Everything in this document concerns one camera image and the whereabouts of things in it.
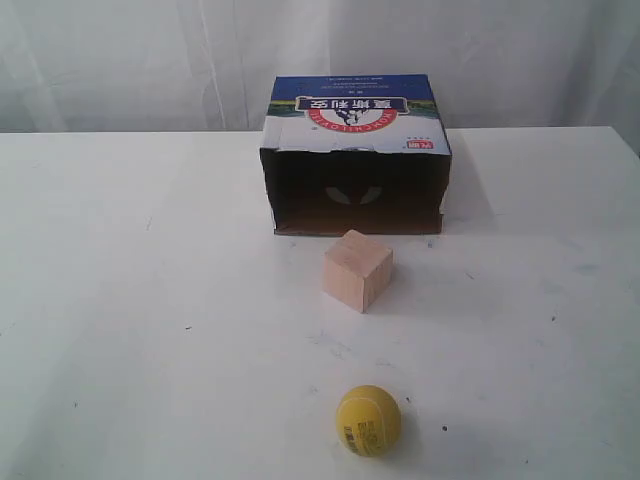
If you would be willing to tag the yellow tennis ball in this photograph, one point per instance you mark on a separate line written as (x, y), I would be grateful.
(368, 421)

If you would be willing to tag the light wooden cube block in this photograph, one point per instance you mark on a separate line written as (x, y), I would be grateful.
(357, 270)

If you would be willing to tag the blue white cardboard box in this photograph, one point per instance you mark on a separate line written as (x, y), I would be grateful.
(368, 153)

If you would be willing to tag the white backdrop curtain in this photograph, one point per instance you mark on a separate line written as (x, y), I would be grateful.
(210, 65)

